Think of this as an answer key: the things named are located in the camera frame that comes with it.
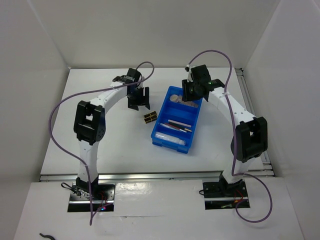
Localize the blue plastic organizer bin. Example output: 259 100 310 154
151 86 202 154

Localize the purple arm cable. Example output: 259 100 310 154
48 61 155 226
186 49 273 223

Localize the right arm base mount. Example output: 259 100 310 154
198 181 251 210

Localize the pink concealer stick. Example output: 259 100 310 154
168 119 192 128

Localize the aluminium front rail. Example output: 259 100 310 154
39 170 276 183

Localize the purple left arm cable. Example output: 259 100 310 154
48 61 155 226

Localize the black hook on floor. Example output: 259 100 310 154
39 233 56 240

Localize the dark green eyeliner pencil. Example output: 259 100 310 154
173 126 192 133

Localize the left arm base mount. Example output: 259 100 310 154
61 181 117 213

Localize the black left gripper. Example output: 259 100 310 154
127 86 150 111

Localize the maroon silver makeup pen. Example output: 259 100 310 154
162 123 185 132

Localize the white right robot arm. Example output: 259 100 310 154
182 64 268 196

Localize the clear plastic tube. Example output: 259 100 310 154
155 131 186 146

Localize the clear eyeshadow palette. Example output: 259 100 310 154
178 99 198 108

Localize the light blue makeup pen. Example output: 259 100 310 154
160 123 173 129

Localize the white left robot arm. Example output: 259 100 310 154
73 68 150 200

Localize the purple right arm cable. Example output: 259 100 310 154
186 49 273 223

